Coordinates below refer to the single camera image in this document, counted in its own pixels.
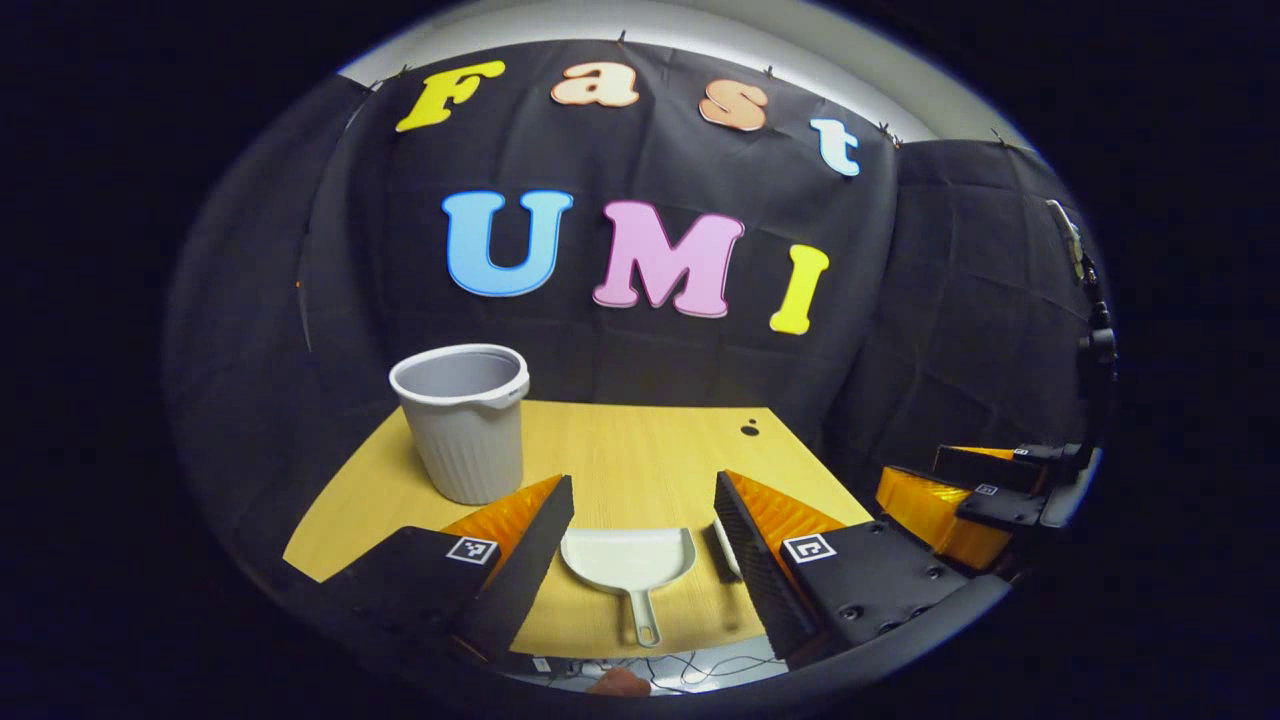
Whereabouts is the small white broom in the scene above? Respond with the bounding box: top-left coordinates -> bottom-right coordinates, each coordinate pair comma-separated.
712,518 -> 747,583

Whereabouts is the reddish rounded object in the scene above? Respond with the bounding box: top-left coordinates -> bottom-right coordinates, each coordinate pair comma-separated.
588,667 -> 652,697

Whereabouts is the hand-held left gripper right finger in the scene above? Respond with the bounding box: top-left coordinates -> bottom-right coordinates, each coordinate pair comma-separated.
713,470 -> 1011,661

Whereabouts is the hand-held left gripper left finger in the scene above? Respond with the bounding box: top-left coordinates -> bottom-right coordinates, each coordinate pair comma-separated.
320,475 -> 577,661

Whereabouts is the tangle of thin cables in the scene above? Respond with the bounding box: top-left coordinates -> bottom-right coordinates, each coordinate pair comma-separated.
540,650 -> 773,693

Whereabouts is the black backdrop cloth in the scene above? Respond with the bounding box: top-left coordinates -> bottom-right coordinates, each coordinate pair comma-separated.
165,40 -> 1113,601

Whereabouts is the grey ribbed garbage bin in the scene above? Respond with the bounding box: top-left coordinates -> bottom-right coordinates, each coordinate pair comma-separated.
388,343 -> 531,506

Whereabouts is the white plastic dustpan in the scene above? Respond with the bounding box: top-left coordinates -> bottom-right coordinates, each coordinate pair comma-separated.
560,527 -> 698,649

